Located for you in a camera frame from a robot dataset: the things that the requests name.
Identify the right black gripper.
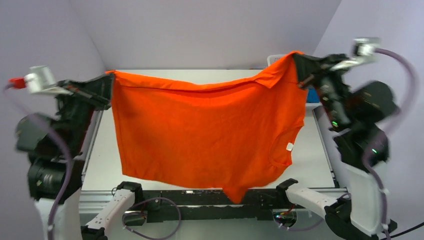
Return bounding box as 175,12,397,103
290,50,350,126

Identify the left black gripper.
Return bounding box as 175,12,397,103
55,71,117,151

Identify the orange t shirt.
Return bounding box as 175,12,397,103
111,51,307,204

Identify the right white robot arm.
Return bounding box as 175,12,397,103
275,53,398,240

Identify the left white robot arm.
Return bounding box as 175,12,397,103
9,73,144,240

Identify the blue t shirt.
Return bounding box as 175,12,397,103
306,87,320,104

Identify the white plastic laundry basket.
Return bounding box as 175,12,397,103
266,54,321,108

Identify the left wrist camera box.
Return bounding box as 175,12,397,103
8,65,72,95

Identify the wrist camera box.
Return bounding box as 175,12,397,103
8,65,72,95
329,37,381,71

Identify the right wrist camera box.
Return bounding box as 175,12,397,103
329,37,381,71

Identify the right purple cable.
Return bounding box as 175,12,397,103
273,47,419,240

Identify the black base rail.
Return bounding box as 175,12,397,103
131,188,295,223

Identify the black power cable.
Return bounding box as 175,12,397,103
379,225,424,240

